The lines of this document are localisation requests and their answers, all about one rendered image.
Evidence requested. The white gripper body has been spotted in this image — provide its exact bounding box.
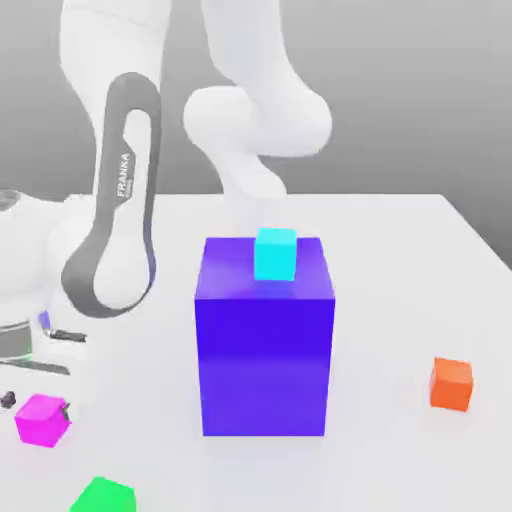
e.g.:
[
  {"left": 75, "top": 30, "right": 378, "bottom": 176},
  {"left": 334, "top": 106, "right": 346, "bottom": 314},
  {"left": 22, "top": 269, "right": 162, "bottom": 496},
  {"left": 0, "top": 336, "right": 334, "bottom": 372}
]
[{"left": 0, "top": 344, "right": 97, "bottom": 404}]

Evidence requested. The small magenta cube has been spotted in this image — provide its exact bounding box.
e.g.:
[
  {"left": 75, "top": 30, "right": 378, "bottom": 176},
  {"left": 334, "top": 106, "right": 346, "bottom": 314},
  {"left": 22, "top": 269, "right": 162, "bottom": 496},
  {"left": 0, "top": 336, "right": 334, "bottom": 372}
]
[{"left": 14, "top": 393, "right": 73, "bottom": 449}]

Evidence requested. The small green cube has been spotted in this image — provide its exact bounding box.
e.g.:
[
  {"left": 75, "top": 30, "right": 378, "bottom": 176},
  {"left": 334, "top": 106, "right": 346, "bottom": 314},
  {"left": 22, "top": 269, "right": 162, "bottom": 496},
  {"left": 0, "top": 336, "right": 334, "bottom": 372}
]
[{"left": 69, "top": 475, "right": 138, "bottom": 512}]

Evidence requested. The small cyan cube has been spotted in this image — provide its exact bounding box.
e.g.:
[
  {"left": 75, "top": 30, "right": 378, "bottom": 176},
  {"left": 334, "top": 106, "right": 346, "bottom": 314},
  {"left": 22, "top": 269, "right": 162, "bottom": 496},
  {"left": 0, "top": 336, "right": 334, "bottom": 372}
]
[{"left": 253, "top": 227, "right": 298, "bottom": 283}]

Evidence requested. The small orange cube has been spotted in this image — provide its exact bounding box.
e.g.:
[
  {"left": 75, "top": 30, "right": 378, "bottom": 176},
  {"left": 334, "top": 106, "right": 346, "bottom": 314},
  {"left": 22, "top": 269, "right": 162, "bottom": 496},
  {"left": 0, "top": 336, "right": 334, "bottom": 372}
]
[{"left": 429, "top": 356, "right": 475, "bottom": 414}]

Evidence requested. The large blue box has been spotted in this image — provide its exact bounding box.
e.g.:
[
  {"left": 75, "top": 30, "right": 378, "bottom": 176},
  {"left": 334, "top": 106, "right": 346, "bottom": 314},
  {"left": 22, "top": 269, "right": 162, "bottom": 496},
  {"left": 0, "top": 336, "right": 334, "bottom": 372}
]
[{"left": 194, "top": 235, "right": 337, "bottom": 438}]

